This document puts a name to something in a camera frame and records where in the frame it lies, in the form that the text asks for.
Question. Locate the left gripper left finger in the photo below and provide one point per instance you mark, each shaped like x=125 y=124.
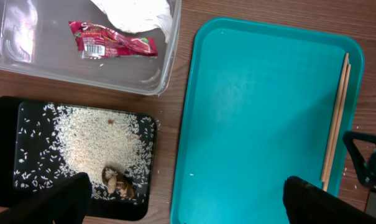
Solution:
x=66 y=203

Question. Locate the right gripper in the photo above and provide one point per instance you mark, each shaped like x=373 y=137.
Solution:
x=365 y=169

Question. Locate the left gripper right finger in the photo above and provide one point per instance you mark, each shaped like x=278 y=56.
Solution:
x=306 y=204

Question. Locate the brown food scrap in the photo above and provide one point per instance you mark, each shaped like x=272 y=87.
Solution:
x=114 y=180

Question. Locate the red snack wrapper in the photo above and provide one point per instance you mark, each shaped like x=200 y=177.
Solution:
x=96 y=41

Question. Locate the white napkin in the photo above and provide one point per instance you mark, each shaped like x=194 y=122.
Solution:
x=134 y=16

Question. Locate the black tray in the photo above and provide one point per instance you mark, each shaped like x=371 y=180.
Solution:
x=9 y=196

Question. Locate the teal serving tray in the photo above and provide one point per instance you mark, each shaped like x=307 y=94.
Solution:
x=258 y=109

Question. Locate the clear plastic bin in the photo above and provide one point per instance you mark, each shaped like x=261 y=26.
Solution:
x=35 y=39

